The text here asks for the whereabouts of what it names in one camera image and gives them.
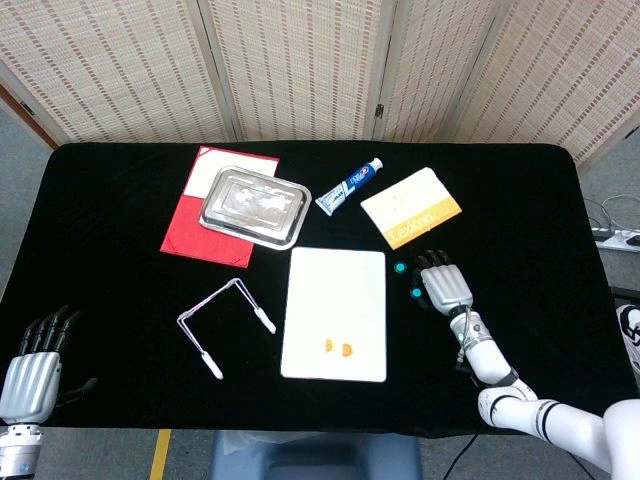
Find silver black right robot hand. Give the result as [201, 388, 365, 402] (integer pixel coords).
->
[410, 248, 474, 317]

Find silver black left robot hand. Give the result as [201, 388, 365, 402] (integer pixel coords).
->
[0, 304, 99, 424]

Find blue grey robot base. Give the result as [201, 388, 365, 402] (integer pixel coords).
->
[209, 430, 424, 480]

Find white yellow Lexicon book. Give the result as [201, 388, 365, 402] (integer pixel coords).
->
[359, 166, 463, 250]

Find white magnetic board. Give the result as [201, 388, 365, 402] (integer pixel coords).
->
[279, 246, 388, 384]

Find blue white toothpaste tube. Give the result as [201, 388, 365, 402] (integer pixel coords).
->
[314, 157, 385, 217]

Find black tablecloth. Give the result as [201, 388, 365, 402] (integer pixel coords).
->
[0, 142, 640, 441]

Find white power strip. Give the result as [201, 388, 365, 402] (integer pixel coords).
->
[592, 226, 640, 252]

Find white black sneaker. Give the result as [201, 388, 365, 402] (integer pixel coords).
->
[615, 303, 640, 372]

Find stainless steel tray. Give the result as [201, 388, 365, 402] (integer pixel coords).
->
[198, 166, 312, 250]

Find red paper folder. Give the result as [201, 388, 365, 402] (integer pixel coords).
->
[159, 145, 281, 270]

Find white paper sheet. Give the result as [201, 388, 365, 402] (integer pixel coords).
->
[187, 151, 279, 201]

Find woven folding screen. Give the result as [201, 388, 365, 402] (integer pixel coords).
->
[0, 0, 640, 164]

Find wire book stand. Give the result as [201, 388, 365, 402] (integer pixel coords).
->
[176, 277, 277, 381]

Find grey cables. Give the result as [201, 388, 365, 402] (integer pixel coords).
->
[583, 193, 640, 232]

